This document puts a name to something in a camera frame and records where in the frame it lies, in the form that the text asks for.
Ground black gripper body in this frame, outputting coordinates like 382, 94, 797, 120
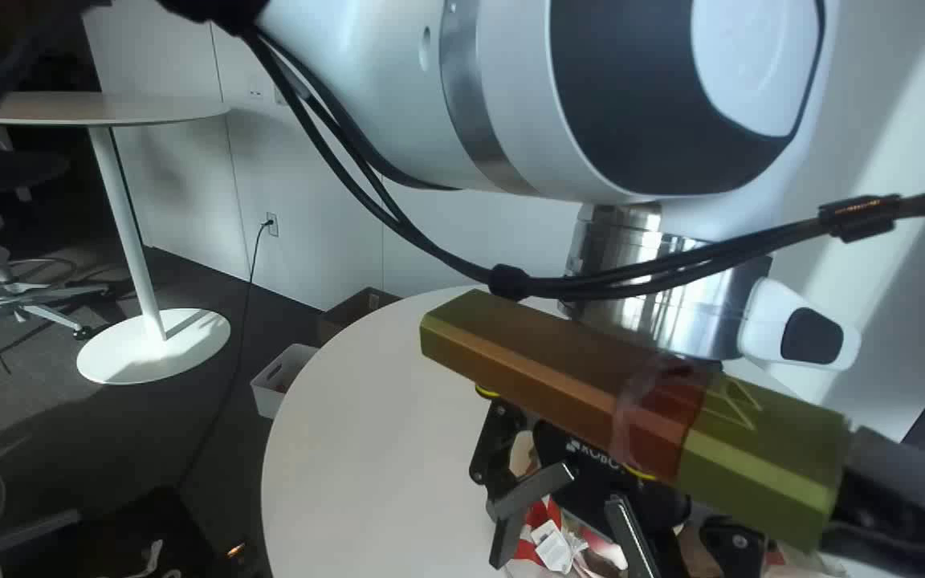
468, 395, 702, 578

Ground white bin on floor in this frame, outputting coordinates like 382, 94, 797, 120
247, 339, 323, 420

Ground dark equipment with orange light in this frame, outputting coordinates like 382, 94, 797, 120
86, 486, 272, 578

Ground black office chair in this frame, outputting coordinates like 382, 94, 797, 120
0, 149, 117, 374

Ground thin black arm cables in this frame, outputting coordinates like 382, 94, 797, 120
236, 25, 925, 304

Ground wall outlet with cable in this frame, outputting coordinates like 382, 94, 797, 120
246, 211, 283, 285

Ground white round pedestal side table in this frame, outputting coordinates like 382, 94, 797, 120
0, 90, 239, 389

